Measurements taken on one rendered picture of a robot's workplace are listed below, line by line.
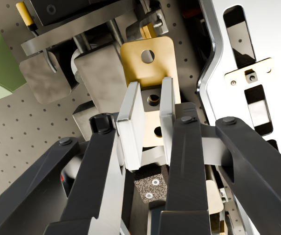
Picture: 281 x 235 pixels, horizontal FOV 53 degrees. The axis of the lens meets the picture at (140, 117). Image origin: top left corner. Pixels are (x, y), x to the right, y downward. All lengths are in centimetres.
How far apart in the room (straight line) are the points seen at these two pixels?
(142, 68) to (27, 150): 83
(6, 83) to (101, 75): 53
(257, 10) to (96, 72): 30
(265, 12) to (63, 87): 34
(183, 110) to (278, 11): 38
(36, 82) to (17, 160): 61
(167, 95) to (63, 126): 77
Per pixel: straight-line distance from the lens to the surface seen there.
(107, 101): 32
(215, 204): 54
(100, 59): 31
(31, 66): 46
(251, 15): 51
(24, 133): 98
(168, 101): 15
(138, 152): 15
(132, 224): 61
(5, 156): 106
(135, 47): 20
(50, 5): 39
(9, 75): 84
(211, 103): 53
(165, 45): 20
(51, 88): 46
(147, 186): 48
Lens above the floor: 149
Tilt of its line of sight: 66 degrees down
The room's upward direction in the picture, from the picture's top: 171 degrees counter-clockwise
